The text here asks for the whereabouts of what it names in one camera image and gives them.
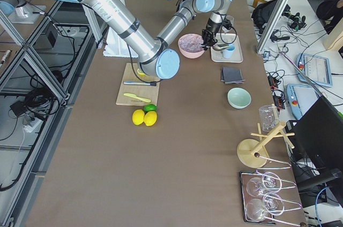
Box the silver metal ice scoop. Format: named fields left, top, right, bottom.
left=212, top=44, right=231, bottom=51

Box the pink bowl with ice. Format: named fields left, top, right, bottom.
left=178, top=34, right=205, bottom=59

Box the light blue cup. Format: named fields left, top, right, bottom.
left=222, top=44, right=235, bottom=59

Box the wooden cup tree stand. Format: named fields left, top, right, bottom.
left=237, top=120, right=295, bottom=169

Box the cream serving tray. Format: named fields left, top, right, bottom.
left=210, top=33, right=243, bottom=63

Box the clear wine glass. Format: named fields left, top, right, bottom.
left=221, top=16, right=234, bottom=33

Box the grey folded cloth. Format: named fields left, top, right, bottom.
left=220, top=66, right=245, bottom=84

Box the black bag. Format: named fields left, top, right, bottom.
left=251, top=0, right=278, bottom=36

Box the light green bowl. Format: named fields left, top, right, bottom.
left=227, top=87, right=252, bottom=109

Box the silver metal muddler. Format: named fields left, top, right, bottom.
left=122, top=81, right=157, bottom=86

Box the lemon half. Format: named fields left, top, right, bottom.
left=137, top=69, right=145, bottom=76

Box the bamboo cutting board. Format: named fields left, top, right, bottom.
left=116, top=63, right=160, bottom=107

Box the green lime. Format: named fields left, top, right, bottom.
left=143, top=104, right=157, bottom=112

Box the clear glass mug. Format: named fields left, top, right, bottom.
left=259, top=104, right=279, bottom=132

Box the yellow plastic knife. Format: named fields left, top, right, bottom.
left=123, top=93, right=151, bottom=103

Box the yellow lemon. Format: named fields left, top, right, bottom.
left=144, top=111, right=158, bottom=126
left=132, top=109, right=145, bottom=125

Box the blue teach pendant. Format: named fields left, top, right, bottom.
left=285, top=84, right=319, bottom=120
left=297, top=53, right=333, bottom=87

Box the seated person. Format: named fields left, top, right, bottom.
left=316, top=0, right=342, bottom=22

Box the hanging wine glass far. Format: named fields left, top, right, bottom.
left=245, top=172, right=296, bottom=198

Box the hanging wine glass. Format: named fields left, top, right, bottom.
left=245, top=172, right=296, bottom=198
left=245, top=193, right=302, bottom=222

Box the black monitor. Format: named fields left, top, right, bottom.
left=293, top=96, right=342, bottom=196

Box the black wine glass rack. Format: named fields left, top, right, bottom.
left=239, top=171, right=276, bottom=226

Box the hanging wine glass near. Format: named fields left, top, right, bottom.
left=245, top=193, right=302, bottom=222

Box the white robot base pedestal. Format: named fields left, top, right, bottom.
left=83, top=0, right=140, bottom=58

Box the aluminium frame post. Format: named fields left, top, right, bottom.
left=256, top=0, right=288, bottom=54

